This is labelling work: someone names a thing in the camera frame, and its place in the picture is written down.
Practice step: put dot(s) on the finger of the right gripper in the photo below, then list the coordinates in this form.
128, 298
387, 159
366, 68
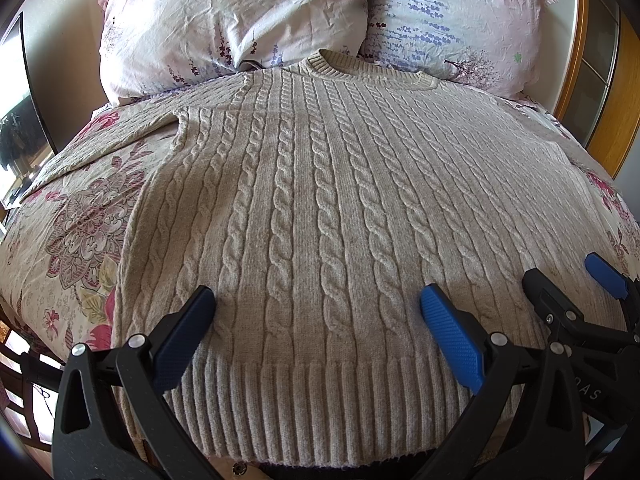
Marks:
550, 304
615, 283

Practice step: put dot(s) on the floral bed quilt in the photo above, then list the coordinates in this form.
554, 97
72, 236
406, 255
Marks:
75, 239

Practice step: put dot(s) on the dark wooden chair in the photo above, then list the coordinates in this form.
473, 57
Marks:
30, 377

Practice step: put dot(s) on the wooden headboard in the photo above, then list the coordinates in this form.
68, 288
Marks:
589, 75

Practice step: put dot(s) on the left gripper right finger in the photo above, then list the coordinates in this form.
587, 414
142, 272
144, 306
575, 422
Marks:
523, 421

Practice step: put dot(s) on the left pink floral pillow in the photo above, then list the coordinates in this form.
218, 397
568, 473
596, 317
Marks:
151, 46

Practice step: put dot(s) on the right blue floral pillow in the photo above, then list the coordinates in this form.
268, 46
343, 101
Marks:
492, 45

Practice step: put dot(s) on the black flat screen television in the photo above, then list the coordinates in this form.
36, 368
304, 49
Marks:
24, 135

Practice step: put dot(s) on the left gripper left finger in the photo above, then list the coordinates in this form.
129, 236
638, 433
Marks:
90, 439

